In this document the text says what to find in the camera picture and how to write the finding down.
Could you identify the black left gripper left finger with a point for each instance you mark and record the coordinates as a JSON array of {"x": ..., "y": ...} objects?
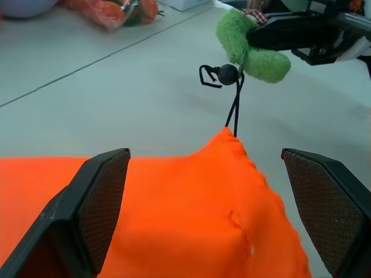
[{"x": 72, "y": 214}]

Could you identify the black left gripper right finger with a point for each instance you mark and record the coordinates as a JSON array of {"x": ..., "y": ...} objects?
[{"x": 333, "y": 208}]

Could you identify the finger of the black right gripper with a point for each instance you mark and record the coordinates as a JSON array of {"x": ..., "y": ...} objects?
[
  {"x": 290, "y": 36},
  {"x": 321, "y": 56}
]

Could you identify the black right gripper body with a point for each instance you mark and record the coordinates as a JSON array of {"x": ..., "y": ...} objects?
[{"x": 355, "y": 21}]

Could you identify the green fluffy plush item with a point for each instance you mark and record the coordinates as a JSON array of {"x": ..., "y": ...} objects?
[{"x": 234, "y": 32}]

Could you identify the orange cloth pouch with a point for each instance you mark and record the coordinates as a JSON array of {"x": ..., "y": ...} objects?
[{"x": 188, "y": 217}]

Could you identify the red checked ribbon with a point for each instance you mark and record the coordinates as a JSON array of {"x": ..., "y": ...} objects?
[{"x": 256, "y": 14}]

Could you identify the white box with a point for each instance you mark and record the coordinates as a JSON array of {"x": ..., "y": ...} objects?
[{"x": 185, "y": 3}]

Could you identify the clear bag of orange carrots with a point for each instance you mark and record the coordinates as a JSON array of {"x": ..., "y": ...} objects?
[{"x": 116, "y": 11}]

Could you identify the pale lavender round object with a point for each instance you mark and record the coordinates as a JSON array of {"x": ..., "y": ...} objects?
[{"x": 23, "y": 7}]

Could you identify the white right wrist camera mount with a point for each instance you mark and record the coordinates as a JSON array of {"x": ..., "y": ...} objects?
[{"x": 358, "y": 47}]

